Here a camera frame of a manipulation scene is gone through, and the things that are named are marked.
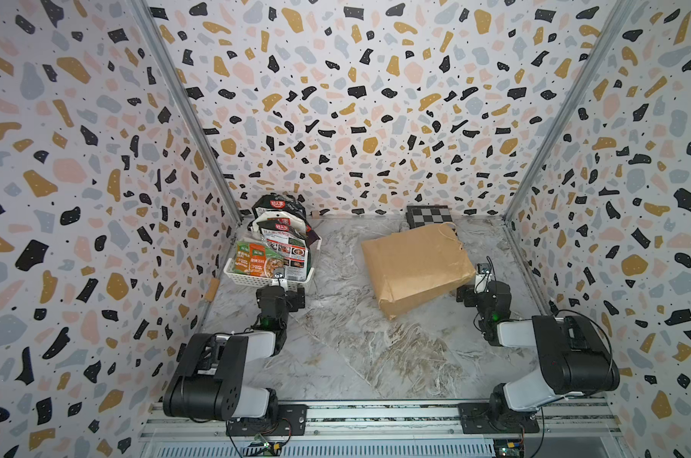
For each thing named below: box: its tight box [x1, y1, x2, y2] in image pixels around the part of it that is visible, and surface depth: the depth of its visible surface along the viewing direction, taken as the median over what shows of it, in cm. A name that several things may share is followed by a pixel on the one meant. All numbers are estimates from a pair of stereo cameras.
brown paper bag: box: [360, 221, 477, 320], surface depth 84 cm
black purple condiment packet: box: [305, 223, 321, 250], surface depth 100 cm
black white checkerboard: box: [405, 205, 454, 229], surface depth 123 cm
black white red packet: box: [248, 210, 310, 278], surface depth 94 cm
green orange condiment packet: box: [233, 241, 286, 279], surface depth 96 cm
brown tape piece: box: [205, 277, 220, 303], surface depth 104 cm
